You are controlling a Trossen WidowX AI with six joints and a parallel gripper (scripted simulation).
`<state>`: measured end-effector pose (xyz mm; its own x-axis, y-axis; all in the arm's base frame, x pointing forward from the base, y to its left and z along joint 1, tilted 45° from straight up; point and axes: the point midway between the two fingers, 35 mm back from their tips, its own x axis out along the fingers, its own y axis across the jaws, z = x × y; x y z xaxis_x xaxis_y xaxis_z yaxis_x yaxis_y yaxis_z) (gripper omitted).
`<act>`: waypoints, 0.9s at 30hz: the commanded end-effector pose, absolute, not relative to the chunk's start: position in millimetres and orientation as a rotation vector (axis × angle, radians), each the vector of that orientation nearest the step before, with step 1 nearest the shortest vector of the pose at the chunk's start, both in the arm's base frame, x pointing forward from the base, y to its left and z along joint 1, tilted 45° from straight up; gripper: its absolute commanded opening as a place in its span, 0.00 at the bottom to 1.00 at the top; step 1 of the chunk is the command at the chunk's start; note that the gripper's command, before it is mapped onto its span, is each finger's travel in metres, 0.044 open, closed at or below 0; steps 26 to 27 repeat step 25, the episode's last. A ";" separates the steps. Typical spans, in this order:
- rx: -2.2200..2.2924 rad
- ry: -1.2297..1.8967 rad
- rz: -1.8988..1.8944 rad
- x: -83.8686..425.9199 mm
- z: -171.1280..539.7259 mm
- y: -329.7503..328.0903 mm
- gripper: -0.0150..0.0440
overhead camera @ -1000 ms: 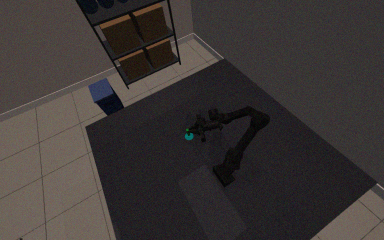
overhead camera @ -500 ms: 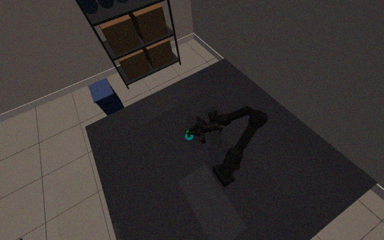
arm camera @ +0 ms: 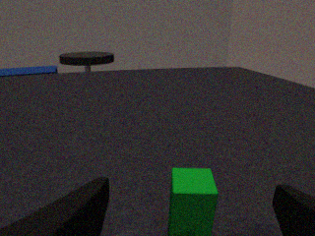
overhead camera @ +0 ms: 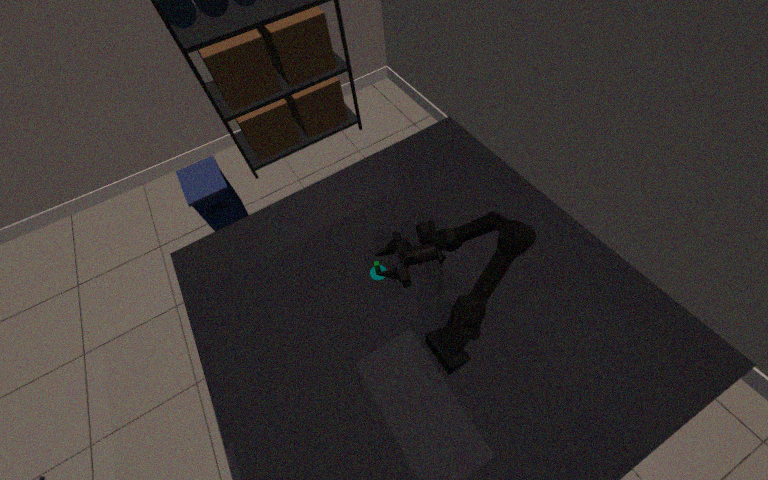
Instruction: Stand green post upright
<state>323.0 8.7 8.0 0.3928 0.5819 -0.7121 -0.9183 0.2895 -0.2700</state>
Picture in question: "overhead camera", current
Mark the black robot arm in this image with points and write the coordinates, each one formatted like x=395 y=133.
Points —
x=514 y=239

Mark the cyan circle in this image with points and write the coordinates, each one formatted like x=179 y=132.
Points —
x=374 y=275

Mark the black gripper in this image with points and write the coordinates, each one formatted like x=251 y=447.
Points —
x=403 y=273

